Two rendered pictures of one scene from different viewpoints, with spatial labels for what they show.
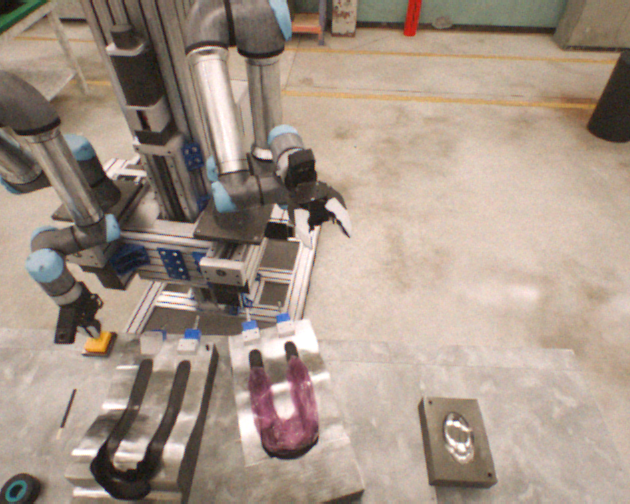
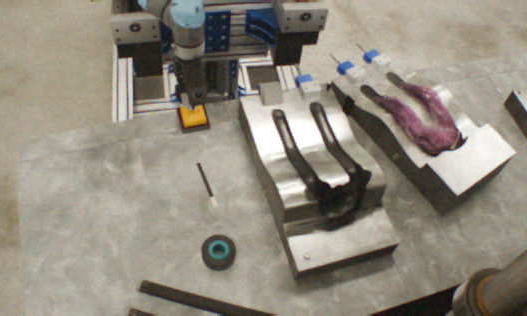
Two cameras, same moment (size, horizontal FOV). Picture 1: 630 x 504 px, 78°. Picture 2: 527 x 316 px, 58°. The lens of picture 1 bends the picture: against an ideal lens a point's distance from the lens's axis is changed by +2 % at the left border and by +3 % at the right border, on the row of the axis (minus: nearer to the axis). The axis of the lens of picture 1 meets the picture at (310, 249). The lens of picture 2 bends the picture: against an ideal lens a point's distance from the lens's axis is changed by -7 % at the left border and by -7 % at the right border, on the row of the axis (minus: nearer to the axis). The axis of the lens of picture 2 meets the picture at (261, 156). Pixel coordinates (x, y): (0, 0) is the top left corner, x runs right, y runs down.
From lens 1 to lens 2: 0.91 m
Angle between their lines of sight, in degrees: 17
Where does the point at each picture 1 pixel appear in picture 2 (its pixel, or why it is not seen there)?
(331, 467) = (487, 145)
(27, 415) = (165, 196)
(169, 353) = (293, 100)
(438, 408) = (526, 95)
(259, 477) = (443, 166)
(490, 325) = not seen: hidden behind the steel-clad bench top
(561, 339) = not seen: hidden behind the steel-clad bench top
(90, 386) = (212, 157)
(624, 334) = not seen: outside the picture
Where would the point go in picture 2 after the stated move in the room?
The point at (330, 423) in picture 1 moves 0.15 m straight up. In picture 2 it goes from (463, 122) to (484, 88)
